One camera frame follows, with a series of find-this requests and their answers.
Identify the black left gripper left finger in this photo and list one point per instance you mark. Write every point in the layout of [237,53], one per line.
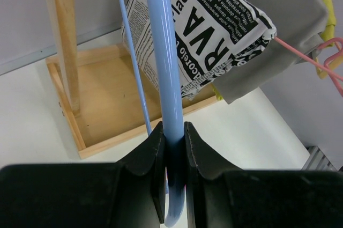
[126,193]

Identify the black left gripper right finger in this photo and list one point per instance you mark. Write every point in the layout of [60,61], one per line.
[219,194]

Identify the light blue hanger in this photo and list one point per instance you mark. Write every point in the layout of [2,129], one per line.
[164,42]

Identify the white black printed trousers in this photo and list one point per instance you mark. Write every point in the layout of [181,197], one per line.
[213,36]

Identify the pink padded hanger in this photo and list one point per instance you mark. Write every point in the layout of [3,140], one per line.
[332,63]

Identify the wooden clothes rack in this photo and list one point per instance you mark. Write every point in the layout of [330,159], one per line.
[108,93]

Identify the aluminium rail base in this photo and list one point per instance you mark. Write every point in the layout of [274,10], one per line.
[317,161]

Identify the pink wire hanger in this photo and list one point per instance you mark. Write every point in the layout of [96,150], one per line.
[306,58]

